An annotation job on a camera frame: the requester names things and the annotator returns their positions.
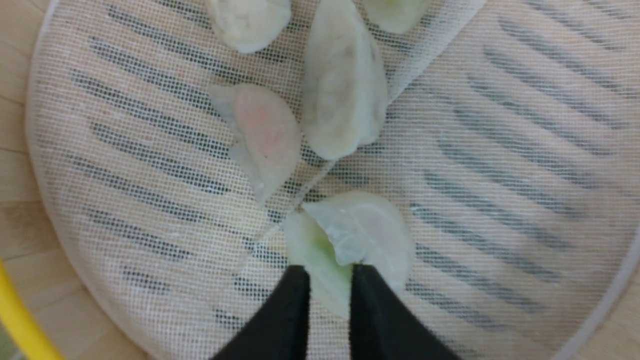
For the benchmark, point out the pink-filled translucent dumpling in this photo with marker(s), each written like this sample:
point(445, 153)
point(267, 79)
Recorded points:
point(267, 134)

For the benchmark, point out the pale dumpling right in steamer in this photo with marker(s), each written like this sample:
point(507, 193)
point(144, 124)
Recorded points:
point(396, 16)

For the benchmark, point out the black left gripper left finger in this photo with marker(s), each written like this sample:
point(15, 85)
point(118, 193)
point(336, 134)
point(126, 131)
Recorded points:
point(279, 329)

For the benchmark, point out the yellow-rimmed bamboo steamer basket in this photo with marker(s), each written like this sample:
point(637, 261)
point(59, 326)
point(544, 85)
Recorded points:
point(15, 280)

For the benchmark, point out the white dumpling centre of steamer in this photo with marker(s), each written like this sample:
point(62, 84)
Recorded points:
point(344, 88)

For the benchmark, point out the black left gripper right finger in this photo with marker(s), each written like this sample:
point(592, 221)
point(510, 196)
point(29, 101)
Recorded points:
point(381, 327)

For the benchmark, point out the green-filled translucent dumpling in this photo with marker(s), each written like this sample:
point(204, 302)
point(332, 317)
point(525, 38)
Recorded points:
point(329, 237)

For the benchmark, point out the white dumpling top of steamer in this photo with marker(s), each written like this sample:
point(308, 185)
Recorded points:
point(248, 26)

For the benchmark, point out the white dumpling of steamer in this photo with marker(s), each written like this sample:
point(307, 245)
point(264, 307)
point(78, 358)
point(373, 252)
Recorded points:
point(344, 88)
point(248, 26)

